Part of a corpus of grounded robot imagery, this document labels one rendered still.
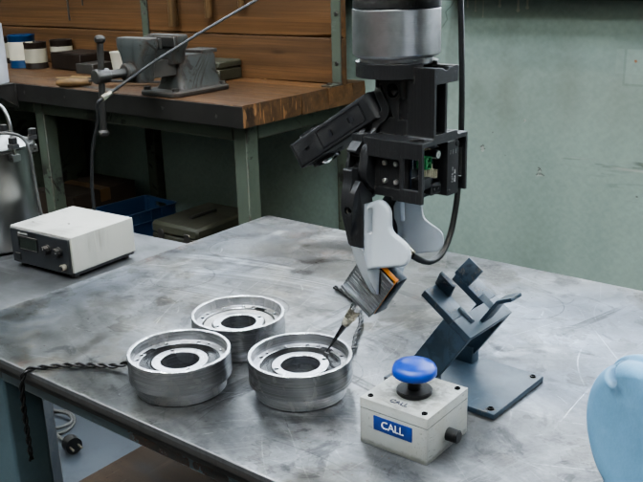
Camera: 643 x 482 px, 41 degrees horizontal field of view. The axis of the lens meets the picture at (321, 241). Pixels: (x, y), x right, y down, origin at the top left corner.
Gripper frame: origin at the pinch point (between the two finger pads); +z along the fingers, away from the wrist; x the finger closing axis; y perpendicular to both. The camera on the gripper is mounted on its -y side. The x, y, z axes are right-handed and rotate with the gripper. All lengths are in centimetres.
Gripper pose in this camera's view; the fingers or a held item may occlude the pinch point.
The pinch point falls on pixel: (379, 273)
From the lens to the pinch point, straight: 81.3
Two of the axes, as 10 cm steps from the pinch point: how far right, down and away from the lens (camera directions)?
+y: 7.6, 1.8, -6.3
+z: 0.3, 9.5, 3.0
